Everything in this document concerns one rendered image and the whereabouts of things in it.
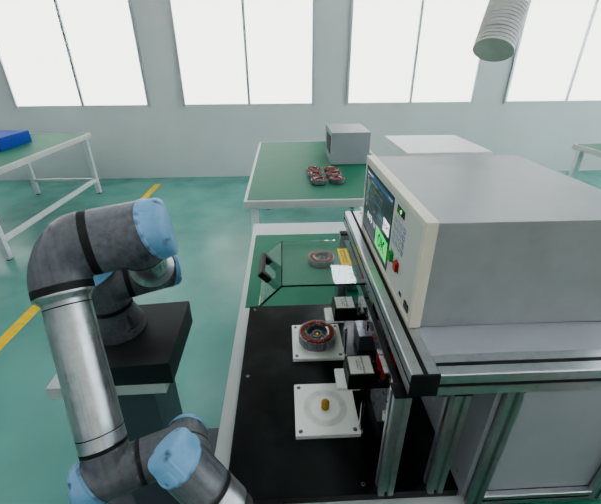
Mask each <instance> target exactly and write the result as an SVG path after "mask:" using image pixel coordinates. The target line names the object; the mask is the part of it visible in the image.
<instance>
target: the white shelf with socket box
mask: <svg viewBox="0 0 601 504"><path fill-rule="evenodd" d="M384 143H385V144H386V145H387V146H388V147H390V148H391V149H392V150H393V151H394V152H396V153H397V154H398V155H399V156H449V155H492V154H493V152H492V151H490V150H488V149H486V148H483V147H481V146H479V145H477V144H474V143H472V142H470V141H467V140H465V139H463V138H461V137H458V136H456V135H399V136H384Z"/></svg>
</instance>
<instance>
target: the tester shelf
mask: <svg viewBox="0 0 601 504"><path fill-rule="evenodd" d="M362 213H363V210H362V211H359V210H356V211H344V225H345V228H346V231H347V233H348V236H349V239H350V241H351V244H352V247H353V249H354V252H355V255H356V257H357V260H358V263H359V265H360V268H361V271H362V274H363V276H364V279H365V282H366V284H367V287H368V290H369V292H370V295H371V298H372V300H373V303H374V306H375V308H376V311H377V314H378V316H379V319H380V322H381V324H382V327H383V330H384V332H385V335H386V338H387V340H388V343H389V346H390V349H391V351H392V354H393V357H394V359H395V362H396V365H397V367H398V370H399V373H400V375H401V378H402V381H403V383H404V386H405V389H406V391H407V394H408V397H424V396H438V395H464V394H489V393H515V392H540V391H566V390H592V389H601V321H578V322H547V323H516V324H485V325H454V326H423V327H419V328H408V327H407V325H406V322H405V320H404V318H403V316H402V314H401V312H400V310H399V307H398V305H397V303H396V301H395V299H394V297H393V295H392V292H391V290H390V288H389V286H388V284H387V282H386V280H385V277H384V275H383V273H382V271H381V269H380V267H379V265H378V262H377V260H376V258H375V256H374V254H373V252H372V250H371V247H370V245H369V243H368V241H367V239H366V237H365V235H364V232H363V230H362V228H361V226H362Z"/></svg>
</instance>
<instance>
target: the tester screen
mask: <svg viewBox="0 0 601 504"><path fill-rule="evenodd" d="M392 207H393V199H392V198H391V197H390V196H389V194H388V193H387V192H386V190H385V189H384V188H383V187H382V185H381V184H380V183H379V182H378V180H377V179H376V178H375V176H374V175H373V174H372V173H371V171H370V170H369V169H368V173H367V185H366V197H365V209H364V215H365V217H366V219H367V221H368V223H369V225H370V227H371V228H372V230H373V232H374V239H373V237H372V235H371V233H370V231H369V229H368V227H367V225H366V223H365V221H363V223H364V225H365V227H366V229H367V231H368V233H369V235H370V237H371V239H372V241H373V243H374V242H375V232H376V224H377V226H378V228H379V230H380V231H381V233H382V235H383V237H384V238H385V240H386V242H387V244H388V240H389V236H388V237H387V236H386V234H385V232H384V231H383V229H382V227H381V226H380V224H379V222H378V220H377V214H378V208H379V210H380V211H381V213H382V214H383V216H384V217H385V219H386V220H387V222H388V224H389V225H390V224H391V216H392ZM367 210H369V212H370V213H371V215H372V217H373V219H372V225H371V224H370V222H369V220H368V218H367ZM374 245H375V243H374ZM375 247H376V245H375ZM376 249H377V247H376ZM377 251H378V249H377ZM378 253H379V251H378ZM379 255H380V253H379ZM380 257H381V255H380ZM381 259H382V257H381ZM382 262H383V264H384V266H385V265H386V262H385V263H384V261H383V259H382Z"/></svg>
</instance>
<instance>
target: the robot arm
mask: <svg viewBox="0 0 601 504"><path fill-rule="evenodd" d="M177 252H178V243H177V239H176V235H175V231H174V228H173V224H172V221H171V218H170V216H169V214H168V211H167V208H166V206H165V204H164V203H163V201H162V200H160V199H158V198H149V199H145V198H141V199H138V200H136V201H131V202H126V203H121V204H116V205H110V206H105V207H100V208H95V209H89V210H85V211H80V212H78V211H77V212H72V213H68V214H65V215H63V216H61V217H59V218H57V219H55V220H54V221H53V222H52V223H50V224H49V225H48V226H47V227H46V228H45V229H44V230H43V232H42V233H41V235H40V236H39V237H38V239H37V240H36V242H35V245H34V247H33V249H32V251H31V254H30V258H29V262H28V267H27V279H26V282H27V289H28V294H29V298H30V301H31V304H33V305H35V306H37V307H39V308H40V309H41V313H42V317H43V321H44V325H45V329H46V333H47V337H48V341H49V345H50V349H51V353H52V356H53V360H54V364H55V368H56V372H57V376H58V380H59V384H60V388H61V392H62V396H63V400H64V404H65V407H66V411H67V415H68V419H69V423H70V427H71V431H72V435H73V439H74V443H75V447H76V451H77V455H78V458H79V462H78V463H76V464H74V465H73V466H72V467H71V468H70V470H69V472H68V476H67V486H68V496H69V500H70V502H71V504H108V503H110V502H111V501H112V500H114V499H117V498H119V497H121V496H124V495H126V494H128V493H130V492H133V491H135V490H137V489H139V488H142V487H144V486H146V485H148V484H151V483H153V482H156V481H157V482H158V484H159V485H160V486H161V487H162V488H164V489H166V490H167V491H168V492H169V493H170V494H171V495H172V496H173V497H174V498H175V499H176V500H177V501H178V502H179V503H180V504H253V499H252V497H251V496H250V495H249V494H248V493H247V492H246V488H245V487H244V486H243V485H242V484H241V483H240V482H239V481H238V480H237V479H236V478H235V477H234V476H233V474H232V473H231V472H230V471H228V470H227V469H226V468H225V467H224V466H223V464H222V463H221V462H220V461H219V460H218V459H217V458H216V457H215V456H214V455H213V454H212V451H211V446H210V442H209V433H208V430H207V427H206V426H205V424H204V422H203V420H202V419H201V418H200V417H199V416H197V415H195V414H191V413H185V414H181V415H179V416H177V417H175V418H174V419H173V420H172V421H171V422H170V424H169V425H168V427H167V428H165V429H162V430H160V431H157V432H155V433H152V434H149V435H147V436H144V437H142V438H139V439H136V440H134V441H131V442H129V439H128V435H127V431H126V427H125V423H124V419H123V416H122V412H121V408H120V404H119V400H118V397H117V393H116V389H115V385H114V381H113V377H112V374H111V370H110V366H109V362H108V358H107V354H106V351H105V347H104V345H105V346H111V345H117V344H121V343H124V342H126V341H129V340H131V339H132V338H134V337H136V336H137V335H138V334H139V333H140V332H141V331H142V330H143V329H144V328H145V326H146V323H147V319H146V316H145V313H144V311H143V310H142V309H141V308H140V307H139V306H138V305H137V304H136V303H135V301H134V300H133V298H132V297H135V296H139V295H142V294H146V293H150V292H154V291H157V290H161V289H165V288H168V287H169V288H171V287H173V286H175V285H178V284H180V282H181V280H182V275H181V268H180V263H179V260H178V257H177Z"/></svg>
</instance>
